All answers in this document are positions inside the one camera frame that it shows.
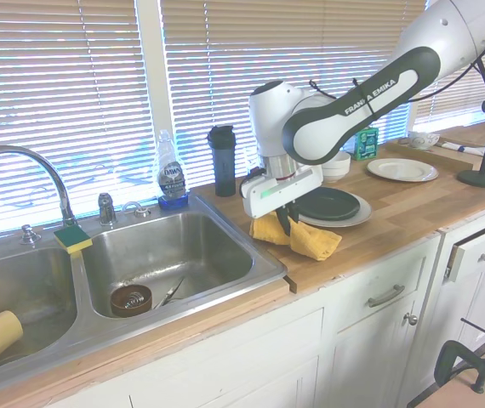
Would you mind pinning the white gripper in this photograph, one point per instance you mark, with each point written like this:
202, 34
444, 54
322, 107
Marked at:
268, 195

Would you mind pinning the yellow terry cloth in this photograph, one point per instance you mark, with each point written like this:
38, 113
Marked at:
310, 244

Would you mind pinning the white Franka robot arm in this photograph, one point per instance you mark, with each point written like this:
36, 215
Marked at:
276, 119

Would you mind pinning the dark blue plate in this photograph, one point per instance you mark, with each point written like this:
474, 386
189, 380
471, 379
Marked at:
332, 204

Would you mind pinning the large beige plate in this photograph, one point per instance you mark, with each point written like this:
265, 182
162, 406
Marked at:
363, 214

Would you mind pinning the white dinner plate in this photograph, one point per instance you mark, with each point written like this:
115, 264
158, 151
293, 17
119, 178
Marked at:
402, 170

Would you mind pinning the white ceramic bowl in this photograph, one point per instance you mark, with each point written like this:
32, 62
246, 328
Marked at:
332, 178
344, 163

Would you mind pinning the black shaker bottle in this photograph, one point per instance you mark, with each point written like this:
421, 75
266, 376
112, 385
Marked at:
224, 170

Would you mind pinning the green cardboard box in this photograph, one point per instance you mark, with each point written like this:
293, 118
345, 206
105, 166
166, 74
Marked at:
368, 144

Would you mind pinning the clear Dawn soap bottle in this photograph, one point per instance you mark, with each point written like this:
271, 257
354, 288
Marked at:
172, 178

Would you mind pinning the stainless steel double sink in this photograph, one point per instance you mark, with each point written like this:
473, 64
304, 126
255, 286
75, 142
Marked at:
161, 251

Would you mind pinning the metal tongs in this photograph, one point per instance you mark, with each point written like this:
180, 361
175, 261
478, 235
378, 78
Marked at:
172, 291

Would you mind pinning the white patterned bowl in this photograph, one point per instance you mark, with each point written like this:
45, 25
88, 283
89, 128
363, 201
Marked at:
423, 139

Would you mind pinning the white kitchen base cabinet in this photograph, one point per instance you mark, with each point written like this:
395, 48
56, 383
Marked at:
225, 361

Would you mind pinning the round metal cabinet knob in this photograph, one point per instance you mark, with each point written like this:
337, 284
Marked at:
412, 319

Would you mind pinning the beige window blind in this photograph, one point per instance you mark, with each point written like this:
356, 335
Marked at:
55, 85
225, 64
446, 110

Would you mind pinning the wooden tray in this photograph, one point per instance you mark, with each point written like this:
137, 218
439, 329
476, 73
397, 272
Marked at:
446, 156

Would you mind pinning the white rolled napkin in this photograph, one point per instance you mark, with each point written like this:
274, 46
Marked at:
453, 146

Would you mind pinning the white open drawer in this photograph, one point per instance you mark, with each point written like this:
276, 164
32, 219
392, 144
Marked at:
468, 268

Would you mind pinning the brown bowl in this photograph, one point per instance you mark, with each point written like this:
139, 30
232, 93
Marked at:
119, 304

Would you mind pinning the black C-clamp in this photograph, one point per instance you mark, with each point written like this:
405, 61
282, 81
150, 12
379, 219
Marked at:
446, 357

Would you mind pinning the green and yellow sponge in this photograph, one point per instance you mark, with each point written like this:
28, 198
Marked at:
72, 239

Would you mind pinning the chrome gooseneck faucet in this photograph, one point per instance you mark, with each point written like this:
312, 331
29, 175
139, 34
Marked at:
61, 191

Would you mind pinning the chrome sprayer cap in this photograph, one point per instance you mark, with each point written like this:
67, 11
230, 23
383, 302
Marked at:
27, 236

